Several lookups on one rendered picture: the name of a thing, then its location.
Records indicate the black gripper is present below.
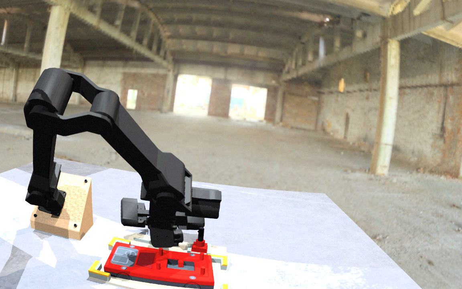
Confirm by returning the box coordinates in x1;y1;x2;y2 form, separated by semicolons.
121;197;205;230

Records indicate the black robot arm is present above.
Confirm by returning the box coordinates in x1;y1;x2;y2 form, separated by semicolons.
24;68;222;248

